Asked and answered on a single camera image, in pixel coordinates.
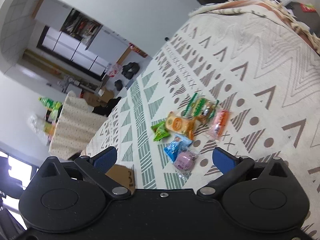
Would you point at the black shoes pair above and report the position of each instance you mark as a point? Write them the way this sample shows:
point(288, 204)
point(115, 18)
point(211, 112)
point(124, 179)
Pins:
point(129, 70)

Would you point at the table with dotted cloth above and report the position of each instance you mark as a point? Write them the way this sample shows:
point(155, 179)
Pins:
point(75, 127)

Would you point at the white kitchen cabinet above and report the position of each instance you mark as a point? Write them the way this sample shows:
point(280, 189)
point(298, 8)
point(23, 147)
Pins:
point(108, 45)

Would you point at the single black slipper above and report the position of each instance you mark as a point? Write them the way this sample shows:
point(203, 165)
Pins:
point(118, 85)

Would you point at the blue snack packet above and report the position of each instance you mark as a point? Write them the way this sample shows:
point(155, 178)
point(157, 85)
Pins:
point(179, 143)

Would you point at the brown cardboard box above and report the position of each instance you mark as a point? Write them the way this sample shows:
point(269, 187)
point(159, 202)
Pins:
point(123, 175)

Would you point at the red white plastic bag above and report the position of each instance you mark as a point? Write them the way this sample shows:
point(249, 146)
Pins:
point(113, 69)

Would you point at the patterned bed blanket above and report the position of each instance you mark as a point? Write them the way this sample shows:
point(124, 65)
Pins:
point(256, 61)

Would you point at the orange biscuit packet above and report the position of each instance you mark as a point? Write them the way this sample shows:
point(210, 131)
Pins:
point(180, 125)

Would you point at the purple round pastry packet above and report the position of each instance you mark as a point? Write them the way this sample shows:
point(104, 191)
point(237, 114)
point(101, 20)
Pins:
point(185, 163)

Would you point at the black framed glass door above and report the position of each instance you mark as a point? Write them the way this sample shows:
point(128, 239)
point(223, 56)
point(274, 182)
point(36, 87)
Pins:
point(72, 52)

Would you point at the pink snack bar packet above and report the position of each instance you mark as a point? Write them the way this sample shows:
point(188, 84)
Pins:
point(218, 124)

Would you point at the green cracker packet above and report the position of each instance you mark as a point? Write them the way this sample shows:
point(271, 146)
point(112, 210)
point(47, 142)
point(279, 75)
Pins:
point(200, 108)

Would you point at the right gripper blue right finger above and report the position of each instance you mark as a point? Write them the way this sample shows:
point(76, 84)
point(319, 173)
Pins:
point(223, 160)

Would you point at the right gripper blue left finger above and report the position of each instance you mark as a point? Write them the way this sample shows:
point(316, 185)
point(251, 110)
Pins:
point(104, 160)

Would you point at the green soda bottle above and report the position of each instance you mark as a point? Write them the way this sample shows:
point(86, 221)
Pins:
point(49, 103)

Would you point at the small green snack packet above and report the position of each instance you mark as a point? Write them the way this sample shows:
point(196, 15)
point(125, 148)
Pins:
point(160, 131)

